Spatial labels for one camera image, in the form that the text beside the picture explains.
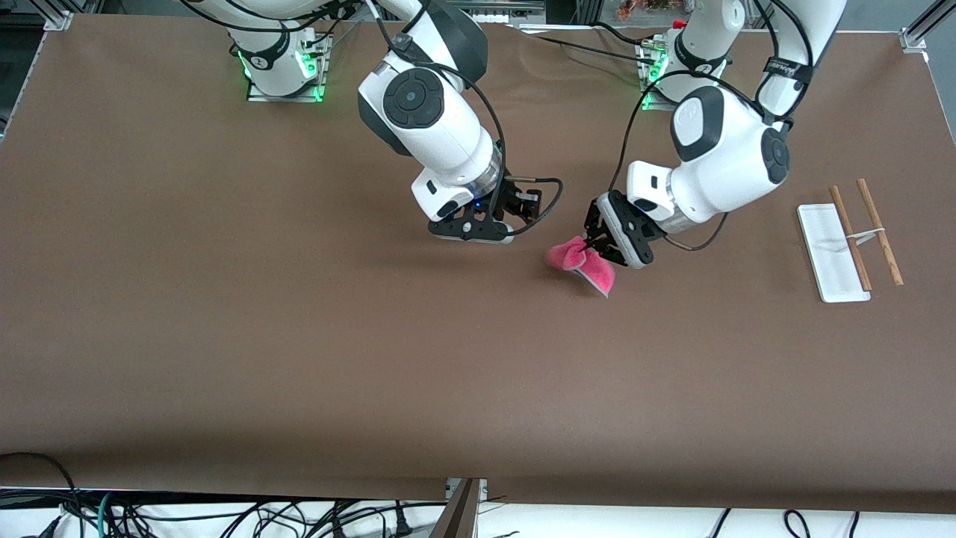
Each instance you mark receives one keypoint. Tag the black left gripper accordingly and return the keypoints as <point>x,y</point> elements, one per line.
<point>644,229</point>

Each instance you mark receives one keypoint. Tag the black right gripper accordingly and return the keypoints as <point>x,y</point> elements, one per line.
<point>512,199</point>

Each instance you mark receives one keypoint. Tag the pink towel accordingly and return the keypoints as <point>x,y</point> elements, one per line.
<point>597,273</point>

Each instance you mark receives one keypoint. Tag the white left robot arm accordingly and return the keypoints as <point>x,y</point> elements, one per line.
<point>717,157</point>

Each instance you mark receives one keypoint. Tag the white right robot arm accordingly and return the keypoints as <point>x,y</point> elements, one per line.
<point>422,108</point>

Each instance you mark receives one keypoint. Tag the brown table cover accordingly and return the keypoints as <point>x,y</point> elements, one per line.
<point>478,373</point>

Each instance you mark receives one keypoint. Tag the white power strip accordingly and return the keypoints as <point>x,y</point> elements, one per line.
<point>515,7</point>

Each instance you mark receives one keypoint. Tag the white rectangular tray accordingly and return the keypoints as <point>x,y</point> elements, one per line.
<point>840,288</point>

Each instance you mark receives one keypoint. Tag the black floor power plug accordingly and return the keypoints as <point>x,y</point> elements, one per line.
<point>402,523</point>

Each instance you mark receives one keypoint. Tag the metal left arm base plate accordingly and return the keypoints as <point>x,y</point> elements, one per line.
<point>648,104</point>

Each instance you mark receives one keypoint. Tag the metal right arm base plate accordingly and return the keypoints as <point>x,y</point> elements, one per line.
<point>258,93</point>

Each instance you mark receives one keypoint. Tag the metal table edge post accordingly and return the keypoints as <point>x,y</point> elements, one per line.
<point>459,515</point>

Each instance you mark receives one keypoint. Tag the aluminium frame corner post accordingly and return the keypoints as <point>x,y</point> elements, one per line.
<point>60,15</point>
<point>915,37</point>

